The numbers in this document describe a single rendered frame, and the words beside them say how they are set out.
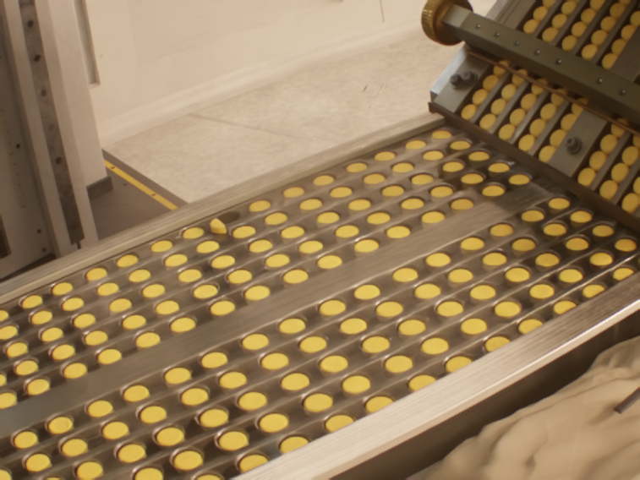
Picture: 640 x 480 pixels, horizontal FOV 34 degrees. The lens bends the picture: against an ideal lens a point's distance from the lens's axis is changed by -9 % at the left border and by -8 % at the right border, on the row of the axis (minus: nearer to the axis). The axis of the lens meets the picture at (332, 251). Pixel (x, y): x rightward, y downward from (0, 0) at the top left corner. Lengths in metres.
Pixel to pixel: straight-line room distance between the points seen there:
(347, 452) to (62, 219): 1.44
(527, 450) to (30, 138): 1.45
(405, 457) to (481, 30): 0.28
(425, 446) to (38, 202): 1.47
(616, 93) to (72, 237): 1.40
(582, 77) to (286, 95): 2.54
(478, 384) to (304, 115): 2.52
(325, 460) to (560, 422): 0.09
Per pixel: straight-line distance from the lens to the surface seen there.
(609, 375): 0.40
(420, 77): 3.09
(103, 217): 1.95
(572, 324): 0.46
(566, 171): 0.56
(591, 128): 0.57
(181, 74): 3.08
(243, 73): 3.17
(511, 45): 0.59
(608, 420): 0.38
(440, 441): 0.43
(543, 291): 0.49
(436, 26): 0.64
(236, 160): 2.76
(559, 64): 0.57
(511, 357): 0.44
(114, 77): 3.00
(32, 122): 1.74
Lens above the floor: 1.23
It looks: 32 degrees down
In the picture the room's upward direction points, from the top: 8 degrees counter-clockwise
